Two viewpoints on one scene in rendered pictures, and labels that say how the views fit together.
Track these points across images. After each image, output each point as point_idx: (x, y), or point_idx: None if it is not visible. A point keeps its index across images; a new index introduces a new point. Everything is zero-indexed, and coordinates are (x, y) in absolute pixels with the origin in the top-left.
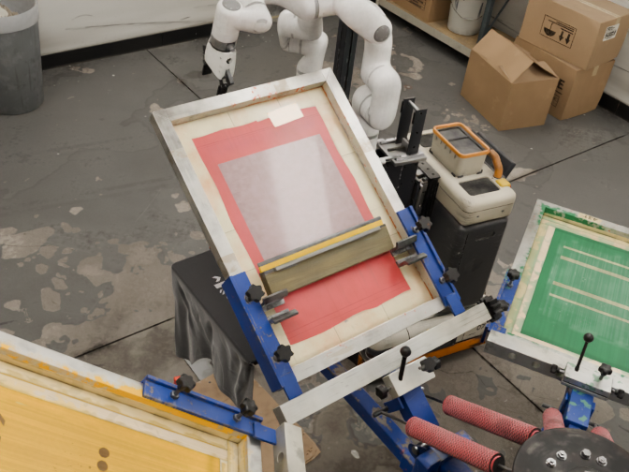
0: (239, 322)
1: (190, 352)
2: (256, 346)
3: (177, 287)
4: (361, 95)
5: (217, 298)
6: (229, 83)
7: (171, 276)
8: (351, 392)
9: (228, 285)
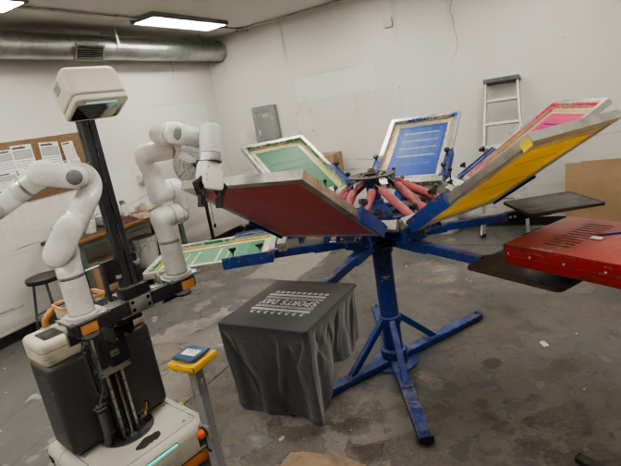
0: (369, 226)
1: (325, 395)
2: (376, 223)
3: (314, 341)
4: (167, 210)
5: (319, 307)
6: (226, 187)
7: (309, 341)
8: (337, 272)
9: (362, 212)
